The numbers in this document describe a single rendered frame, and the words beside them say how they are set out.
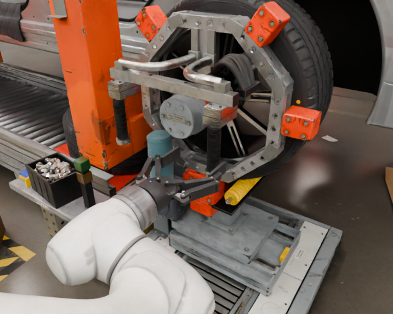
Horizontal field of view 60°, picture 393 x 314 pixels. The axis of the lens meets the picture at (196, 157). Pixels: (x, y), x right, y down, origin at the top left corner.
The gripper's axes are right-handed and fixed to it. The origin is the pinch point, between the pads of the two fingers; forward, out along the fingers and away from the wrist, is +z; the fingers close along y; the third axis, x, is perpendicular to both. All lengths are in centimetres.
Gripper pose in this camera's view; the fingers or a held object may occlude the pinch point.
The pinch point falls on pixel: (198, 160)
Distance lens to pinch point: 84.8
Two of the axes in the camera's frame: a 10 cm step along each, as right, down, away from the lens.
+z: 5.6, -4.2, 7.1
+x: 0.0, -8.6, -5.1
